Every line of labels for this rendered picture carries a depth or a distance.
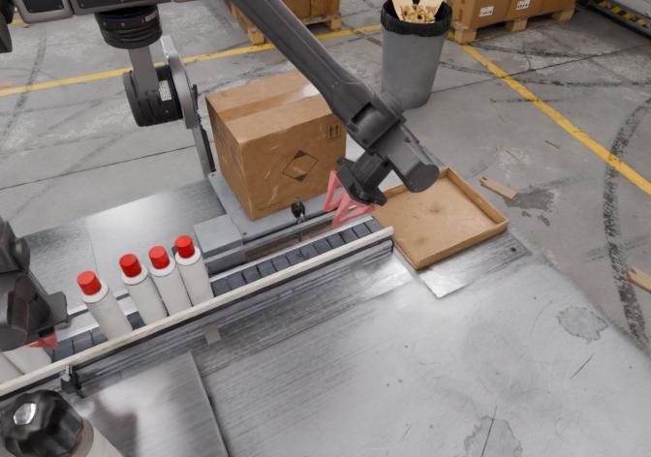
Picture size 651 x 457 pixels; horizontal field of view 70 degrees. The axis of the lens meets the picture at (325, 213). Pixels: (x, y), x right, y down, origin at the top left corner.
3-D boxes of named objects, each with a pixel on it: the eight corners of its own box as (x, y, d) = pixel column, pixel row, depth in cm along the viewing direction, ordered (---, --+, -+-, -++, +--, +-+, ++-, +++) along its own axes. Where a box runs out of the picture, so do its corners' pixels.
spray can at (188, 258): (195, 312, 104) (173, 255, 89) (188, 295, 107) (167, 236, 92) (217, 303, 105) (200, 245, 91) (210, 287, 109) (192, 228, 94)
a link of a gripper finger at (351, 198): (325, 229, 80) (358, 191, 76) (310, 202, 84) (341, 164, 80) (352, 237, 84) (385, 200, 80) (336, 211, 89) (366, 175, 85)
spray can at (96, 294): (109, 349, 98) (72, 292, 83) (106, 329, 101) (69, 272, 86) (135, 338, 99) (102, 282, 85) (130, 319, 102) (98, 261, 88)
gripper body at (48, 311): (71, 324, 78) (52, 299, 73) (3, 350, 75) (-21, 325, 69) (67, 295, 82) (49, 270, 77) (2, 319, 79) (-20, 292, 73)
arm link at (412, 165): (383, 86, 71) (341, 125, 73) (420, 128, 63) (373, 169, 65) (418, 126, 79) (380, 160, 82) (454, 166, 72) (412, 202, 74)
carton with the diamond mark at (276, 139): (251, 222, 127) (238, 142, 108) (220, 172, 142) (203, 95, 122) (345, 185, 138) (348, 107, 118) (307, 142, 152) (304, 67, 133)
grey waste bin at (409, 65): (391, 118, 310) (403, 28, 266) (364, 87, 338) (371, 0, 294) (447, 106, 321) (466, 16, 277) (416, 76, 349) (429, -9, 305)
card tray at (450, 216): (416, 270, 118) (418, 260, 115) (363, 207, 134) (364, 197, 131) (505, 230, 128) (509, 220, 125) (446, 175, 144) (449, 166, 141)
